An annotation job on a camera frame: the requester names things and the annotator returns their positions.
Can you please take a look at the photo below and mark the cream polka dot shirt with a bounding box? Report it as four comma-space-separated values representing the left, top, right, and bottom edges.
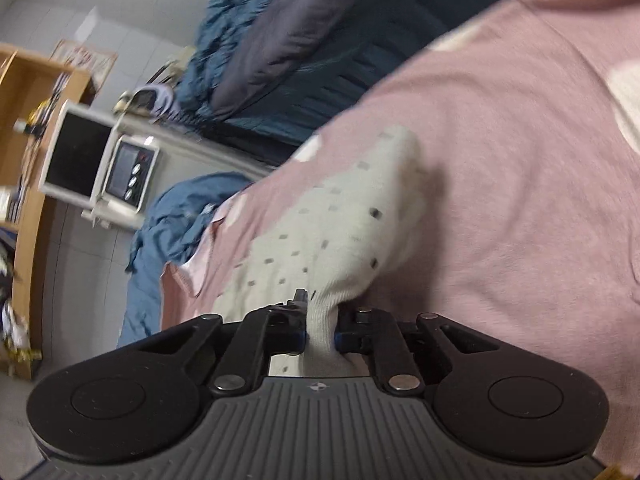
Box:
212, 126, 426, 377

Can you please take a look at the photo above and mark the blue crumpled blanket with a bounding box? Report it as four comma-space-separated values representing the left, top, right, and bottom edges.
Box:
117, 172, 252, 347

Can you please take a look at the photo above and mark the dark blue massage bed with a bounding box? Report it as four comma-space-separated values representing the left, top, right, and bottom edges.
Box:
174, 0, 500, 165

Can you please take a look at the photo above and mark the pink dotted bed sheet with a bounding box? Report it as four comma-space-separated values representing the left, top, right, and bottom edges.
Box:
160, 0, 639, 474

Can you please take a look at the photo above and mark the wooden shelf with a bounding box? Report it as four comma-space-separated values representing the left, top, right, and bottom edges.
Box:
1, 44, 96, 380

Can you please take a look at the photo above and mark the white machine with control panel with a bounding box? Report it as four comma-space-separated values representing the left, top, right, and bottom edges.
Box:
39, 101, 271, 231

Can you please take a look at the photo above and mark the blue quilt on bed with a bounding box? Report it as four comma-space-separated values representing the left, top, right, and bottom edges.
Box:
176, 0, 272, 119

